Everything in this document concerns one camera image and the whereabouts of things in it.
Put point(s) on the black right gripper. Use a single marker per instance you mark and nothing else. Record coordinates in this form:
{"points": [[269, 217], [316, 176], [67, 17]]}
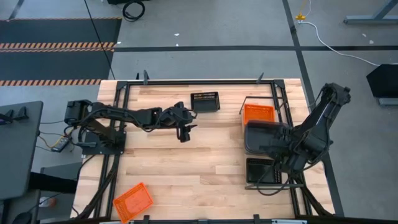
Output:
{"points": [[292, 155]]}

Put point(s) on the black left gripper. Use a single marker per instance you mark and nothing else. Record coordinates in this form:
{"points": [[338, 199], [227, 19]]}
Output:
{"points": [[174, 118]]}

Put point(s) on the black perforated plastic basket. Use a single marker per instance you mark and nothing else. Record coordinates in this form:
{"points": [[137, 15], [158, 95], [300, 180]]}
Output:
{"points": [[258, 171], [205, 104]]}

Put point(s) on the orange perforated plastic basket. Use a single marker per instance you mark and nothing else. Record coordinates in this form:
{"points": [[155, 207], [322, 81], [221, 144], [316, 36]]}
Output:
{"points": [[258, 113], [133, 202]]}

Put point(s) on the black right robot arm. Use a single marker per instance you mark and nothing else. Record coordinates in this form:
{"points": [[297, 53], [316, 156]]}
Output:
{"points": [[323, 124]]}

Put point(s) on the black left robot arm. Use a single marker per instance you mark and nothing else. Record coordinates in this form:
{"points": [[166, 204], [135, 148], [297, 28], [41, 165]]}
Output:
{"points": [[136, 113]]}

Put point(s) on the black floor equipment box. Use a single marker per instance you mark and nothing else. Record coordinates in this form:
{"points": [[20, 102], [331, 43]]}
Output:
{"points": [[384, 81]]}

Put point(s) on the grey metal desk leg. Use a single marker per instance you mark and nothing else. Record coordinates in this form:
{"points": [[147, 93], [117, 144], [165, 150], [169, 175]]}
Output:
{"points": [[367, 19]]}

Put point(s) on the black hazard-striped floor mat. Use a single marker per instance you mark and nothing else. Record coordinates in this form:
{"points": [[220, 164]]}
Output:
{"points": [[46, 62]]}

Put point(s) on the orange and white small device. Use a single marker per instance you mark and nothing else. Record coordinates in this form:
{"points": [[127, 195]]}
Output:
{"points": [[49, 202]]}

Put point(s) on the grey desk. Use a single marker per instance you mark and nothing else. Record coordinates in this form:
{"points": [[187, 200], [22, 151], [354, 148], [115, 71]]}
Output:
{"points": [[18, 149]]}

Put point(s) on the black aluminium rig frame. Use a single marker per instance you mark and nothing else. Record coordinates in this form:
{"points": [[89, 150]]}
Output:
{"points": [[202, 82]]}

